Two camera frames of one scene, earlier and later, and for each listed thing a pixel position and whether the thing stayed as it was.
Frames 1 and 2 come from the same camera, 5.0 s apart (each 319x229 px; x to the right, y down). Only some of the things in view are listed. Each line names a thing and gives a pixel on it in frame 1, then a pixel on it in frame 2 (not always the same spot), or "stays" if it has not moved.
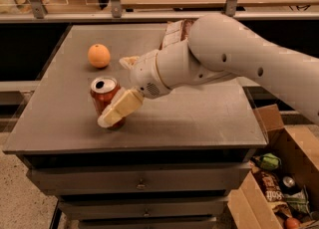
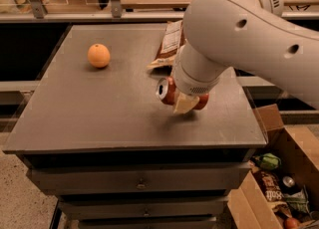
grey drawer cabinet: [170, 166] stays
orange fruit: [99, 55] stays
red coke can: [102, 89] -> [166, 92]
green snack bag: [269, 161] stays
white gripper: [145, 74] -> [191, 86]
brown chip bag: [176, 31] stays
